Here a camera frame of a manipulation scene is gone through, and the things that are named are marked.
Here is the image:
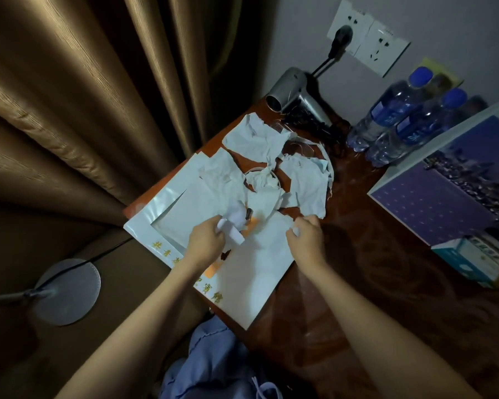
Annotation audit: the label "person's right forearm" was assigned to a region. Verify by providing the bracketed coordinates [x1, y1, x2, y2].
[303, 263, 483, 399]

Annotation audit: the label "beige padded stool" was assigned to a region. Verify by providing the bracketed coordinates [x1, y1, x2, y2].
[0, 228, 209, 399]

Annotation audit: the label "person's blue trousers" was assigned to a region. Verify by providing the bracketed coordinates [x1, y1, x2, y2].
[158, 315, 284, 399]

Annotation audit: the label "purple desk calendar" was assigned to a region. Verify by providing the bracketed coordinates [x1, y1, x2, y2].
[368, 95, 499, 248]

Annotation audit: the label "silver hair dryer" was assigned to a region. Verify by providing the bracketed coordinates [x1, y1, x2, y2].
[264, 24, 354, 155]

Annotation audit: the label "white paper scrap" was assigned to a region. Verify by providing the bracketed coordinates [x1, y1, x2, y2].
[216, 216, 247, 246]

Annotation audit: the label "brown curtain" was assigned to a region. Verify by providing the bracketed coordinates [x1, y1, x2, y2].
[0, 0, 267, 229]

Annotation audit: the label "person's left forearm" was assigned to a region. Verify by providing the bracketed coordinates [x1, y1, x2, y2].
[58, 265, 209, 399]

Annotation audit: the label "white wall outlet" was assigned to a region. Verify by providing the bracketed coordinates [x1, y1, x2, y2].
[327, 0, 411, 78]

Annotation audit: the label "white paper scraps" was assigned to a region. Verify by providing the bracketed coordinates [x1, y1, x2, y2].
[195, 112, 335, 246]

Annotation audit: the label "small teal box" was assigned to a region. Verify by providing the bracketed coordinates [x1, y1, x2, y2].
[432, 237, 499, 288]

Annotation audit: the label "yellow wall sticker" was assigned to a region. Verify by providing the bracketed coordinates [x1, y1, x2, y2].
[420, 58, 465, 88]

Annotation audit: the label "small white box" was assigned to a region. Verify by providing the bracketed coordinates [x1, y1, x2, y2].
[466, 232, 499, 271]

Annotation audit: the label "reddish wooden desk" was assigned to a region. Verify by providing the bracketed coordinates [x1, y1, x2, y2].
[123, 99, 499, 399]

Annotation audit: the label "person's right hand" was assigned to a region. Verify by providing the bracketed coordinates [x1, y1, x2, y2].
[284, 214, 327, 275]

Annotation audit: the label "person's left hand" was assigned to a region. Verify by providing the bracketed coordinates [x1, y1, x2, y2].
[181, 213, 227, 275]

